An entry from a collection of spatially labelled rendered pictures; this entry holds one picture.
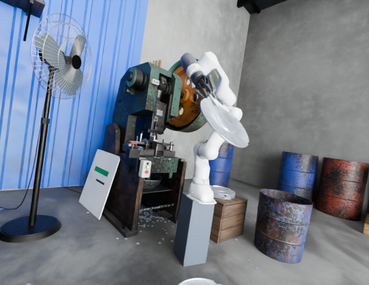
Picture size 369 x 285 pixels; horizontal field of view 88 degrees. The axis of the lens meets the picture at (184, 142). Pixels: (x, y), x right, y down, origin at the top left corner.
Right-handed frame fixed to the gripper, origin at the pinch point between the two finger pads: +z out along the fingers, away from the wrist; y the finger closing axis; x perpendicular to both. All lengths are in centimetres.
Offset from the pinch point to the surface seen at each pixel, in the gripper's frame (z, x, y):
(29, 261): 23, -57, -126
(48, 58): -79, -58, -54
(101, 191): -28, -2, -147
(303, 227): 69, 103, -38
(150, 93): -75, 18, -54
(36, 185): -29, -54, -130
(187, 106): -80, 71, -59
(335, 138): -23, 367, 5
